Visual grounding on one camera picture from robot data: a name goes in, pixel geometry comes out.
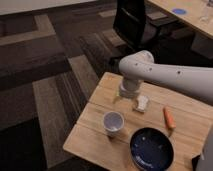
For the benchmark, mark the black office chair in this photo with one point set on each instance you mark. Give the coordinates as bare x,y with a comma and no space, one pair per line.
134,23

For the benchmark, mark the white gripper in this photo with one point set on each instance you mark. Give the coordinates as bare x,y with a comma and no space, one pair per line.
128,88

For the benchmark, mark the white paper cup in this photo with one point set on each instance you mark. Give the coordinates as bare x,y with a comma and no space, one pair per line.
113,122

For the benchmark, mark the clear glass on desk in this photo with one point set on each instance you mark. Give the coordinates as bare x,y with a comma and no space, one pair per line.
204,18

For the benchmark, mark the small white rectangular block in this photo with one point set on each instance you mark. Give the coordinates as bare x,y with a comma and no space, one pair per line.
143,102

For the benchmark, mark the blue round disc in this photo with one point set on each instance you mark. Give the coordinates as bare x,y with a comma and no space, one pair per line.
179,11

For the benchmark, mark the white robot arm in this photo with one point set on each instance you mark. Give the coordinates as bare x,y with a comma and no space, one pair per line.
196,82

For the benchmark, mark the dark blue ceramic bowl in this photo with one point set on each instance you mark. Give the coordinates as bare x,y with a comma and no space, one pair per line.
151,150

